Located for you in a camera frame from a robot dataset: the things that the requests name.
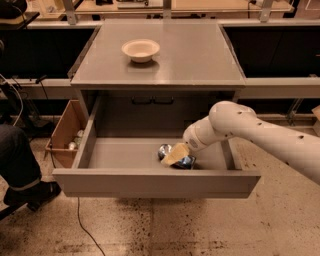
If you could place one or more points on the grey drawer cabinet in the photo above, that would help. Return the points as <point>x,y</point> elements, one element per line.
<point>194,61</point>

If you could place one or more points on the open grey top drawer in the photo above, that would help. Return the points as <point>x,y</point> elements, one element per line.
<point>118,155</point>

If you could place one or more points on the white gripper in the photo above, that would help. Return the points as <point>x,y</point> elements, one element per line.
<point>191,139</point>

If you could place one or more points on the black shoe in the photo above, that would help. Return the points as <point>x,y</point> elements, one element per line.
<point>40,193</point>

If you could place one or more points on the white paper bowl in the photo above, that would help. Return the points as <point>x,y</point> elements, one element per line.
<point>140,50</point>

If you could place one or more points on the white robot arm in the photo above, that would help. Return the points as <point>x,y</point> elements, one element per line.
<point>227,119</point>

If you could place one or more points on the dark trouser leg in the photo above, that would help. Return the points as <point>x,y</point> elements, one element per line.
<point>18,165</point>

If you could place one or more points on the white items in box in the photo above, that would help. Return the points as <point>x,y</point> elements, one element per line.
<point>75,143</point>

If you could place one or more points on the brown cardboard box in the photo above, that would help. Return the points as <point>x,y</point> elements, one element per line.
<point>69,124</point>

